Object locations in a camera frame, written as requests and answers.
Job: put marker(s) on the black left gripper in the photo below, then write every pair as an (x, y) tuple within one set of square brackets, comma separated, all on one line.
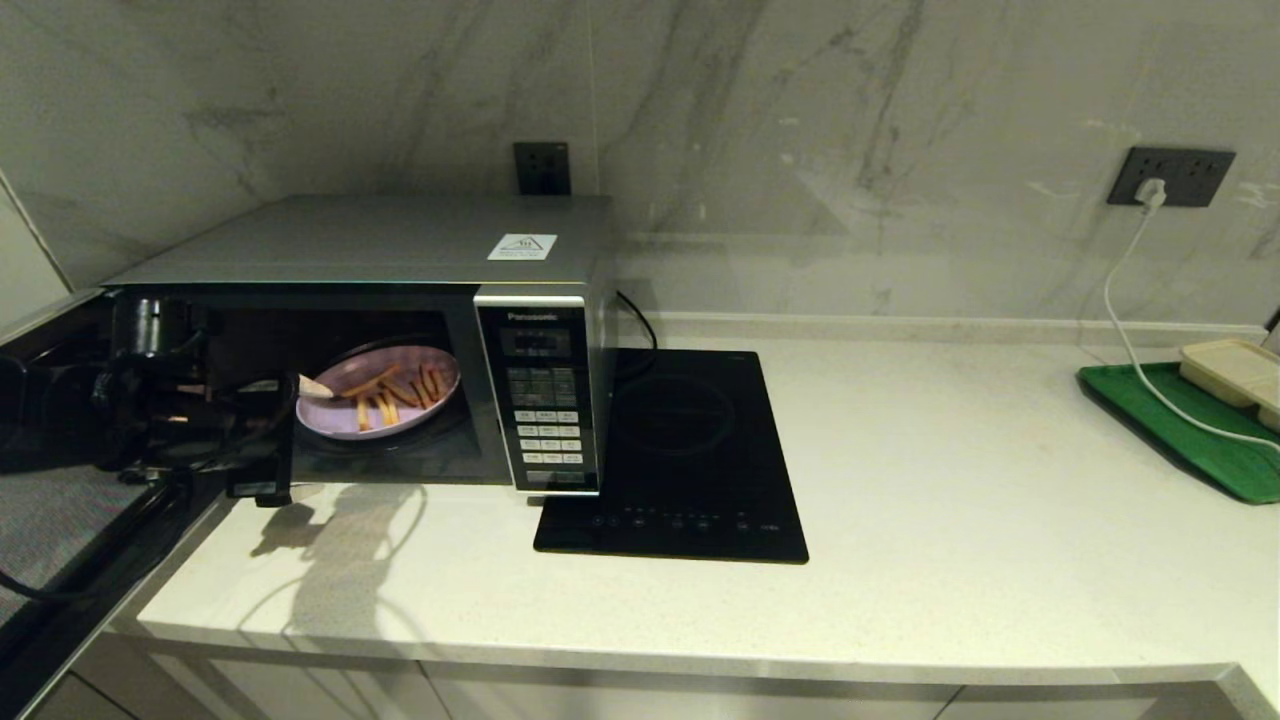
[(262, 440)]

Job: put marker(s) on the purple round plate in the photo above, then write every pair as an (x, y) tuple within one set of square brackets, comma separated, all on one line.
[(325, 415)]

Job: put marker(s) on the black glass microwave door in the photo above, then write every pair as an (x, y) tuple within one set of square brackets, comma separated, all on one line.
[(60, 530)]

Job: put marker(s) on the glass microwave turntable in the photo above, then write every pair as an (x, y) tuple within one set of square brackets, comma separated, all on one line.
[(460, 425)]

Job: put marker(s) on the silver Panasonic microwave oven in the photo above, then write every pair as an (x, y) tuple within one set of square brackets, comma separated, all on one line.
[(380, 240)]

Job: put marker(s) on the white triangle warning sticker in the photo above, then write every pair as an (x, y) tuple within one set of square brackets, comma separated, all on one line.
[(522, 247)]

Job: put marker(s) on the black induction cooktop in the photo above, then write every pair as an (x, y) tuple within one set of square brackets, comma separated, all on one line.
[(690, 450)]

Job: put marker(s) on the grey cabinet door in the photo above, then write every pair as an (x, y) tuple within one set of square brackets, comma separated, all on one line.
[(690, 698), (1080, 703)]

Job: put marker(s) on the white power plug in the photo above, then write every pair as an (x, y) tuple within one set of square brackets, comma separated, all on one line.
[(1150, 193)]

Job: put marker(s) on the green plastic tray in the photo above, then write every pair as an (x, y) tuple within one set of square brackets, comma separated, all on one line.
[(1220, 460)]

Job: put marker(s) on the beige food container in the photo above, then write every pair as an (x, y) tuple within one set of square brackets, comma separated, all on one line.
[(1232, 370)]

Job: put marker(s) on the black wall socket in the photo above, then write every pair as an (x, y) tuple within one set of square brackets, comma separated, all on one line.
[(542, 169), (1127, 169), (1204, 179)]

